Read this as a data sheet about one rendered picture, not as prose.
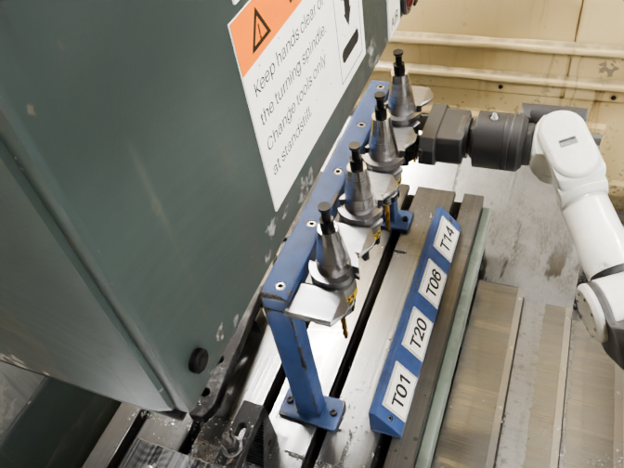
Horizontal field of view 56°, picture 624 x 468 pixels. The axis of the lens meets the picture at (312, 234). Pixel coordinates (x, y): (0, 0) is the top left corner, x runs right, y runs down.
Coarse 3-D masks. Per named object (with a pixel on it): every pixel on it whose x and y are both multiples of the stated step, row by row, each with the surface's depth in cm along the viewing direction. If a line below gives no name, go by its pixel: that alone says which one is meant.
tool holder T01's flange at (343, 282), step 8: (352, 256) 75; (312, 264) 75; (352, 264) 74; (312, 272) 74; (352, 272) 74; (312, 280) 75; (320, 280) 73; (328, 280) 72; (336, 280) 72; (344, 280) 72; (328, 288) 73; (336, 288) 73; (344, 288) 74; (352, 288) 74
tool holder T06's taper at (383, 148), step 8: (376, 120) 82; (384, 120) 82; (376, 128) 83; (384, 128) 82; (392, 128) 83; (376, 136) 83; (384, 136) 83; (392, 136) 84; (376, 144) 84; (384, 144) 84; (392, 144) 84; (376, 152) 85; (384, 152) 85; (392, 152) 85; (376, 160) 86; (384, 160) 86; (392, 160) 86
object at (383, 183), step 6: (372, 174) 86; (378, 174) 86; (384, 174) 85; (390, 174) 85; (372, 180) 85; (378, 180) 85; (384, 180) 85; (390, 180) 84; (372, 186) 84; (378, 186) 84; (384, 186) 84; (390, 186) 84; (396, 186) 84; (378, 192) 83; (384, 192) 83; (390, 192) 83; (384, 198) 83
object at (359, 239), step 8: (344, 224) 80; (344, 232) 79; (352, 232) 79; (360, 232) 78; (368, 232) 78; (344, 240) 78; (352, 240) 78; (360, 240) 77; (368, 240) 77; (352, 248) 77; (360, 248) 76; (368, 248) 77; (360, 256) 76
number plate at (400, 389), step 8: (400, 368) 94; (392, 376) 92; (400, 376) 93; (408, 376) 94; (392, 384) 92; (400, 384) 93; (408, 384) 94; (392, 392) 91; (400, 392) 92; (408, 392) 93; (384, 400) 90; (392, 400) 91; (400, 400) 92; (408, 400) 93; (392, 408) 90; (400, 408) 91; (408, 408) 92; (400, 416) 91
